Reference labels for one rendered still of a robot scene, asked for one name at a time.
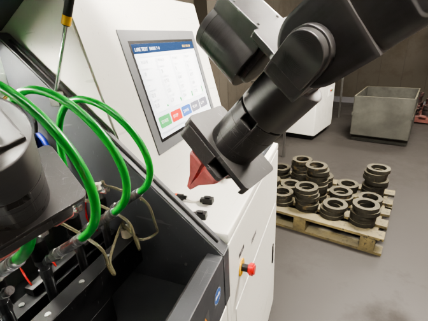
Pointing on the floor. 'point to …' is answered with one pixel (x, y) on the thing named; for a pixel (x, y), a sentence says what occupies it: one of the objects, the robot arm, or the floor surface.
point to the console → (121, 13)
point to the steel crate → (384, 114)
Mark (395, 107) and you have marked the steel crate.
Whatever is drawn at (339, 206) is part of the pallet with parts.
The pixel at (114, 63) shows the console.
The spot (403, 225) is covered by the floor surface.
